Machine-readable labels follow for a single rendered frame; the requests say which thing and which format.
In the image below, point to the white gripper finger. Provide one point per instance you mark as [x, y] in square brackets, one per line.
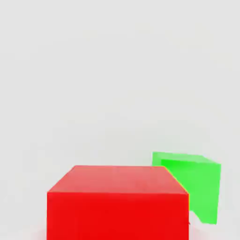
[194, 220]

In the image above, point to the small red cube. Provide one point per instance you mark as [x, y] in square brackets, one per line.
[116, 215]

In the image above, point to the small green cube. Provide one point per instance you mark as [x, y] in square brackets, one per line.
[202, 187]

